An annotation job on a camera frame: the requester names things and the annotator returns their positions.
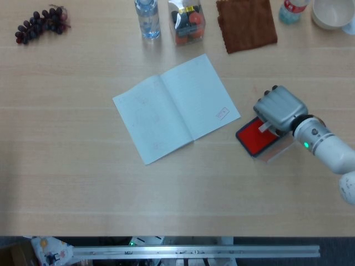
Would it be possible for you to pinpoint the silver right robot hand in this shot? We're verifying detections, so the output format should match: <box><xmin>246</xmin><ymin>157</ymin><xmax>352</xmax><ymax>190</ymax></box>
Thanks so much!
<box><xmin>252</xmin><ymin>85</ymin><xmax>309</xmax><ymax>137</ymax></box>

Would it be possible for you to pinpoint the red ink pad with lid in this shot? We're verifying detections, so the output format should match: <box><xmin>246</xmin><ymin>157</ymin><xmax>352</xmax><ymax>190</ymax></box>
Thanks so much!
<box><xmin>235</xmin><ymin>116</ymin><xmax>297</xmax><ymax>165</ymax></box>

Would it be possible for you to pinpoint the brown folded cloth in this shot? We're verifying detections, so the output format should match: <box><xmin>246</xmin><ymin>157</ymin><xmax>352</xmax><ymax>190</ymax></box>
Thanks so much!
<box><xmin>216</xmin><ymin>0</ymin><xmax>278</xmax><ymax>54</ymax></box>

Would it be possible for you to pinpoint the red label plastic bottle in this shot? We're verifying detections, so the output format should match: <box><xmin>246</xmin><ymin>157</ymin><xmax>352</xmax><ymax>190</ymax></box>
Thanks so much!
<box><xmin>278</xmin><ymin>0</ymin><xmax>311</xmax><ymax>25</ymax></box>

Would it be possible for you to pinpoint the open white notebook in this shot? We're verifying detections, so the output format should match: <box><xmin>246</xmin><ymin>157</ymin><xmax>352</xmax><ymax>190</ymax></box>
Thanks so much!
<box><xmin>112</xmin><ymin>53</ymin><xmax>241</xmax><ymax>166</ymax></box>

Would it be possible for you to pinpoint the white cup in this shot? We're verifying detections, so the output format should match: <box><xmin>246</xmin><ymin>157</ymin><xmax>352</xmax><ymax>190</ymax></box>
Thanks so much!
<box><xmin>341</xmin><ymin>21</ymin><xmax>355</xmax><ymax>35</ymax></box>

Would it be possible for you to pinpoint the cream ceramic bowl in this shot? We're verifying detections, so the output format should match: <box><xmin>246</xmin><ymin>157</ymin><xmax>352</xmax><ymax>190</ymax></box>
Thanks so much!
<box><xmin>311</xmin><ymin>0</ymin><xmax>355</xmax><ymax>30</ymax></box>

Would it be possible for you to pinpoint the clear plastic water bottle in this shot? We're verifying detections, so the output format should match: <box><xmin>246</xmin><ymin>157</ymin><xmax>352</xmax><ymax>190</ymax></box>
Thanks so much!
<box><xmin>134</xmin><ymin>0</ymin><xmax>161</xmax><ymax>40</ymax></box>

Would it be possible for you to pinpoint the dark purple grape bunch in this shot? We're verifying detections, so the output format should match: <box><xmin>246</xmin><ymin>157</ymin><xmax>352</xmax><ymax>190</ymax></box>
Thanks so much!
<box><xmin>14</xmin><ymin>4</ymin><xmax>72</xmax><ymax>45</ymax></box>

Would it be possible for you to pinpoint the white patterned plastic bag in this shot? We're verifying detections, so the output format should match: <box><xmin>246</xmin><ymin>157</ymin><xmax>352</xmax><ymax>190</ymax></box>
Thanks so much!
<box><xmin>30</xmin><ymin>236</ymin><xmax>75</xmax><ymax>266</ymax></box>

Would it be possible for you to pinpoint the cardboard box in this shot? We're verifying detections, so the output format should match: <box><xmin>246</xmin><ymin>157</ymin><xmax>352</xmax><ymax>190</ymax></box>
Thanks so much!
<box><xmin>0</xmin><ymin>241</ymin><xmax>36</xmax><ymax>266</ymax></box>

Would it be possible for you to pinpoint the aluminium profile rail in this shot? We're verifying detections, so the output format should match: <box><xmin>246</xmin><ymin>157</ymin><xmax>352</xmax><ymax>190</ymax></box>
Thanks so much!
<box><xmin>72</xmin><ymin>244</ymin><xmax>321</xmax><ymax>261</ymax></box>

